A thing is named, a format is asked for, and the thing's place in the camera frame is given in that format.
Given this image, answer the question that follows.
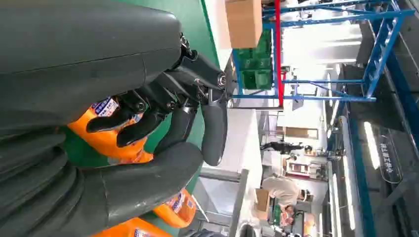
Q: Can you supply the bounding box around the green plastic crate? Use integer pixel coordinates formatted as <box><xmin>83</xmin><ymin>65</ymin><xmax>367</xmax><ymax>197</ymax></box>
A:
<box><xmin>256</xmin><ymin>29</ymin><xmax>273</xmax><ymax>50</ymax></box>
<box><xmin>236</xmin><ymin>48</ymin><xmax>273</xmax><ymax>70</ymax></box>
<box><xmin>241</xmin><ymin>69</ymin><xmax>274</xmax><ymax>91</ymax></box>

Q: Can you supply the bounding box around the small cardboard box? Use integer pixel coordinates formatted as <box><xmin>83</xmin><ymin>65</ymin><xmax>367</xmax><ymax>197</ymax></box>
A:
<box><xmin>254</xmin><ymin>189</ymin><xmax>271</xmax><ymax>213</ymax></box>

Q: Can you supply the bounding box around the brown framed board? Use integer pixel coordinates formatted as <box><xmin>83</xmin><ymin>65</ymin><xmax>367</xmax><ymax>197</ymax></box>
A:
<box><xmin>284</xmin><ymin>126</ymin><xmax>319</xmax><ymax>140</ymax></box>

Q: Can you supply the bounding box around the brown cardboard box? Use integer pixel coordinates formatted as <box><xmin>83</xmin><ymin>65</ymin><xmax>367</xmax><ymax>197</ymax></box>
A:
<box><xmin>225</xmin><ymin>0</ymin><xmax>263</xmax><ymax>50</ymax></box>

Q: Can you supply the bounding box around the steel bench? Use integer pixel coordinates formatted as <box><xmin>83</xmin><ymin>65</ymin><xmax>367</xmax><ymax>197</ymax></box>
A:
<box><xmin>188</xmin><ymin>167</ymin><xmax>250</xmax><ymax>237</ymax></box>

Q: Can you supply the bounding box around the orange drink bottle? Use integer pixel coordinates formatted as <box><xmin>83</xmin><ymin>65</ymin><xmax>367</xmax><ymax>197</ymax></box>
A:
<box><xmin>90</xmin><ymin>217</ymin><xmax>172</xmax><ymax>237</ymax></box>
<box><xmin>153</xmin><ymin>188</ymin><xmax>198</xmax><ymax>229</ymax></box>
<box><xmin>67</xmin><ymin>96</ymin><xmax>155</xmax><ymax>164</ymax></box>

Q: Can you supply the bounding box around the blue metal rack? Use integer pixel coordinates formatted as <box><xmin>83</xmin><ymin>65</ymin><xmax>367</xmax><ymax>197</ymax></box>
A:
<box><xmin>229</xmin><ymin>0</ymin><xmax>417</xmax><ymax>103</ymax></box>

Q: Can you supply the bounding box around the white table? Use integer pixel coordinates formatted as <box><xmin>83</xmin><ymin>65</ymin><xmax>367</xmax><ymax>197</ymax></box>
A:
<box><xmin>203</xmin><ymin>0</ymin><xmax>234</xmax><ymax>70</ymax></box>

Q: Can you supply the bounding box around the long ceiling lamp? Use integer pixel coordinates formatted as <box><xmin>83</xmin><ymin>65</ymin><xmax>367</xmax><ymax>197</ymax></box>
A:
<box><xmin>364</xmin><ymin>121</ymin><xmax>381</xmax><ymax>170</ymax></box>

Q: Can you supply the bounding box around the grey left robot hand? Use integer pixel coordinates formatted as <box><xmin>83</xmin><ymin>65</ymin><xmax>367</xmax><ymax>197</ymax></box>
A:
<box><xmin>0</xmin><ymin>0</ymin><xmax>229</xmax><ymax>237</ymax></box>

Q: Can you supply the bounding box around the clear hanging sign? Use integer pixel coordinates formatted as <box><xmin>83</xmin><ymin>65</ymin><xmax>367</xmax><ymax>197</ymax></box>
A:
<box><xmin>379</xmin><ymin>136</ymin><xmax>403</xmax><ymax>185</ymax></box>

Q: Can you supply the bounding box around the person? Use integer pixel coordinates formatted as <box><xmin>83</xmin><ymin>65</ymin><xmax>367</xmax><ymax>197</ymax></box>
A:
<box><xmin>279</xmin><ymin>204</ymin><xmax>296</xmax><ymax>227</ymax></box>
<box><xmin>260</xmin><ymin>140</ymin><xmax>304</xmax><ymax>155</ymax></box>
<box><xmin>261</xmin><ymin>176</ymin><xmax>312</xmax><ymax>207</ymax></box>

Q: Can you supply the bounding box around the red pole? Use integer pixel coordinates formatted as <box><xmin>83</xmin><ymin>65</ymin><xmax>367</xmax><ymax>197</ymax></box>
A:
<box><xmin>274</xmin><ymin>0</ymin><xmax>285</xmax><ymax>107</ymax></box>

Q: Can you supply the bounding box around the blue steel column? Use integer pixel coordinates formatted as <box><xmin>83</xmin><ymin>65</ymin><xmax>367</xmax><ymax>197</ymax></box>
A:
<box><xmin>346</xmin><ymin>108</ymin><xmax>377</xmax><ymax>237</ymax></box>

